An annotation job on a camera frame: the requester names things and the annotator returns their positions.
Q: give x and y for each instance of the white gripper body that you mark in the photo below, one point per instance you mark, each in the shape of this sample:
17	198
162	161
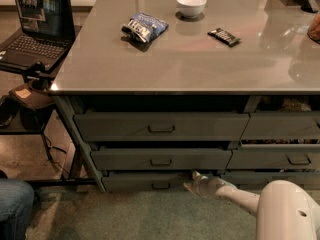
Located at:
217	185

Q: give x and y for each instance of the grey drawer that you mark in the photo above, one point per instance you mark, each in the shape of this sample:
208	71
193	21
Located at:
161	126
161	158
258	180
275	156
147	181
282	125

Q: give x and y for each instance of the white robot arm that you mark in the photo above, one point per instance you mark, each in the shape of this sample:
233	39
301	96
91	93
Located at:
283	210

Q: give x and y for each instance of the black open laptop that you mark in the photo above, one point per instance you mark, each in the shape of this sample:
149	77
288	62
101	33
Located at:
47	34

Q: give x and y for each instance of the black candy bar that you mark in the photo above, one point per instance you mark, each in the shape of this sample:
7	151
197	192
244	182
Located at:
224	36

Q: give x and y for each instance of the blue chip bag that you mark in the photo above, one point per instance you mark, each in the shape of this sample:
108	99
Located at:
144	28

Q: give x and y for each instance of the white ceramic bowl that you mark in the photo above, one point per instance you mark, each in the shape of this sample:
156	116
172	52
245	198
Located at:
191	8

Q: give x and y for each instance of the person leg in jeans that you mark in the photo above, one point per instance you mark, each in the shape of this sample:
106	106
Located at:
16	202

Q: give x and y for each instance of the orange jar at edge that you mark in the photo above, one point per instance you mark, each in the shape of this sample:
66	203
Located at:
314	29

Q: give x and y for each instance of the black laptop stand cart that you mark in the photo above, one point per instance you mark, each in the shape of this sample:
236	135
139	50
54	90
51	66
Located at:
28	121

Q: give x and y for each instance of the black box with note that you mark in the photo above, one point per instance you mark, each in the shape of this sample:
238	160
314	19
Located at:
31	96

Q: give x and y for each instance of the grey cabinet frame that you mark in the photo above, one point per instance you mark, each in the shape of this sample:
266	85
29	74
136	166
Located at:
69	107

